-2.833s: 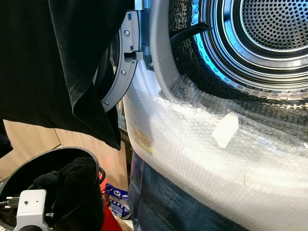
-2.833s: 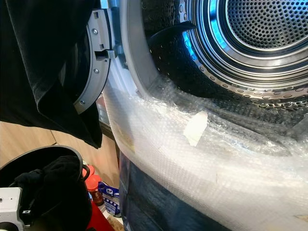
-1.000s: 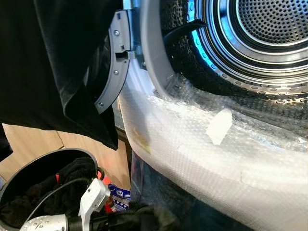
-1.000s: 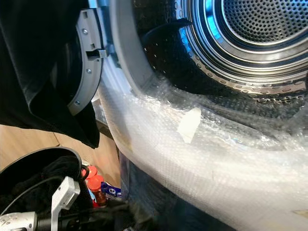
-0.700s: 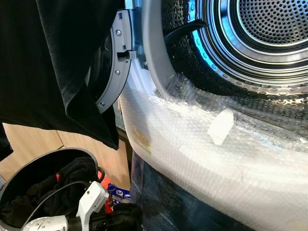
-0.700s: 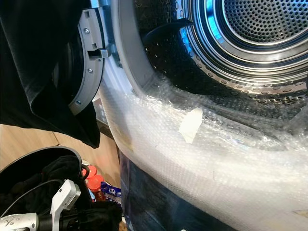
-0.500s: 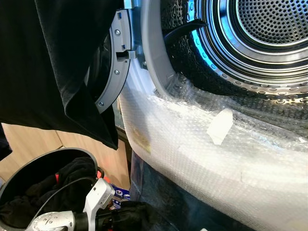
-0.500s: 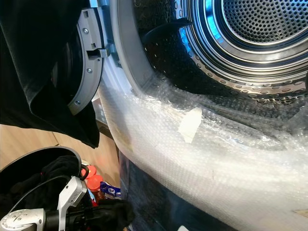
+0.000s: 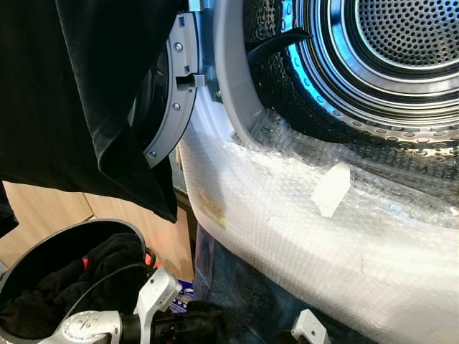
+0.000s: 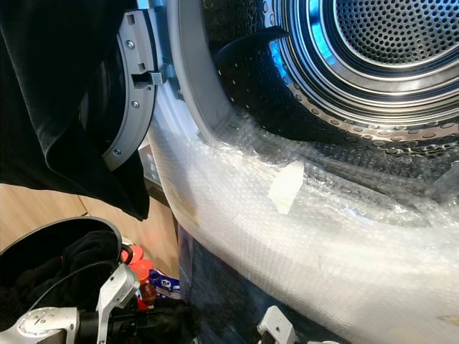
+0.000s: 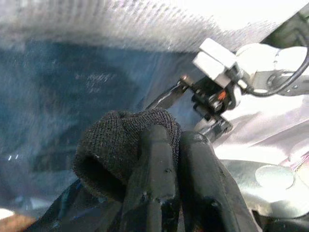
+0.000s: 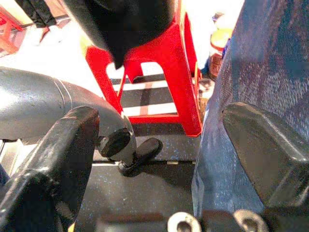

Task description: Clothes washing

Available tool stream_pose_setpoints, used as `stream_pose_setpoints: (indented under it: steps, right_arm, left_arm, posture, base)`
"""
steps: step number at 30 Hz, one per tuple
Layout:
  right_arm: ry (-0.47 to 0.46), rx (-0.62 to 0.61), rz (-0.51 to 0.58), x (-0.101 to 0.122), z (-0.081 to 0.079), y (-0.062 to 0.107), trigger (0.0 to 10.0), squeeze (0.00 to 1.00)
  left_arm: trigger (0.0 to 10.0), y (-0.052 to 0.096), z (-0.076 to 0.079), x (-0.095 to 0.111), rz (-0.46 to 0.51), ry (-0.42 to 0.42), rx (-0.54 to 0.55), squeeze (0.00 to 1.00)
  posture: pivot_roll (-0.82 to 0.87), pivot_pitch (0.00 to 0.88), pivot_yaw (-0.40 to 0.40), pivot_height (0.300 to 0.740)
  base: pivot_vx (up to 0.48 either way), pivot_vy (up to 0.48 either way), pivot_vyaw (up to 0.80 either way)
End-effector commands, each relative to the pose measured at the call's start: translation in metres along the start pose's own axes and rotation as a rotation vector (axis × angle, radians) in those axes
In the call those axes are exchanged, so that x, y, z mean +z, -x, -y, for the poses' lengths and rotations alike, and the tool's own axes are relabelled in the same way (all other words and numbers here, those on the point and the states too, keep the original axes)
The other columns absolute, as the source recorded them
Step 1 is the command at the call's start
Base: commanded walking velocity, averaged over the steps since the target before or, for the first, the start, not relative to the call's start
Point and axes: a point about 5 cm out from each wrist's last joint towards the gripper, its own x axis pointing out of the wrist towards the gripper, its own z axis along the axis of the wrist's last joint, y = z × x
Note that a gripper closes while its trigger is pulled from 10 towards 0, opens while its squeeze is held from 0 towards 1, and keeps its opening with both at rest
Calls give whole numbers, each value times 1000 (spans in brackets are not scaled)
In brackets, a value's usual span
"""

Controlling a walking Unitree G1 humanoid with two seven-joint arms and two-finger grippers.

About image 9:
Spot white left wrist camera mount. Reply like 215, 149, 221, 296
133, 267, 184, 325

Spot black round laundry basket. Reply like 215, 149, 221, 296
0, 219, 149, 343

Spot grey washer door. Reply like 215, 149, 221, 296
128, 11, 204, 170

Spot blue and white package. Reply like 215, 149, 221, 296
174, 278, 196, 296

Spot white front-load washing machine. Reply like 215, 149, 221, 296
176, 0, 459, 344

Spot white tape piece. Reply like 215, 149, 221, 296
311, 163, 352, 219

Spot clear bubble wrap sheet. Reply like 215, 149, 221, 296
179, 107, 459, 344

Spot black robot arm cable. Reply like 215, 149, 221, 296
63, 259, 157, 320

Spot black drum paddle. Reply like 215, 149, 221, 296
247, 27, 313, 74

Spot black hanging garment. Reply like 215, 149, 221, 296
0, 0, 189, 239

